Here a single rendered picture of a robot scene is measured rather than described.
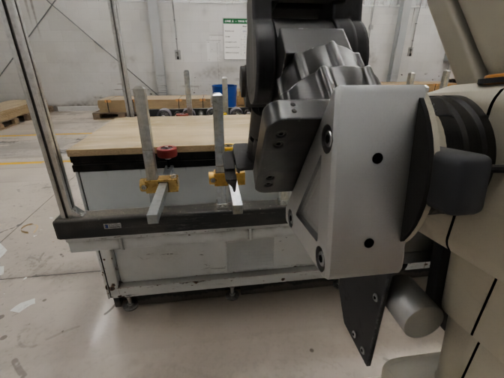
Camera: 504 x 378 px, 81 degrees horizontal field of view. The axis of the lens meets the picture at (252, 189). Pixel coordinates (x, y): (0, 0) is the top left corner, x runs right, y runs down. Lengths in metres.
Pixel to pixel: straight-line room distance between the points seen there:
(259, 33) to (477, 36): 0.16
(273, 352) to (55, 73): 8.29
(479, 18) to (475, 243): 0.16
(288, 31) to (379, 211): 0.16
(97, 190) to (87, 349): 0.75
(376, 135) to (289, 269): 1.56
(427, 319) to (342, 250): 0.21
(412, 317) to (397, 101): 0.25
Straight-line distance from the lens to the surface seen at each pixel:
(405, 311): 0.36
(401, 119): 0.18
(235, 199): 0.92
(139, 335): 1.70
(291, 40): 0.26
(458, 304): 0.36
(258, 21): 0.29
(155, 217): 0.90
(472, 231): 0.25
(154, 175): 1.12
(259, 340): 1.59
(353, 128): 0.16
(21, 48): 1.16
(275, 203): 1.20
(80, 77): 8.77
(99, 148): 1.36
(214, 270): 1.65
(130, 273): 1.70
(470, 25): 0.31
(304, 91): 0.21
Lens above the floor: 1.24
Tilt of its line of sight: 24 degrees down
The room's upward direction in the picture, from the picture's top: straight up
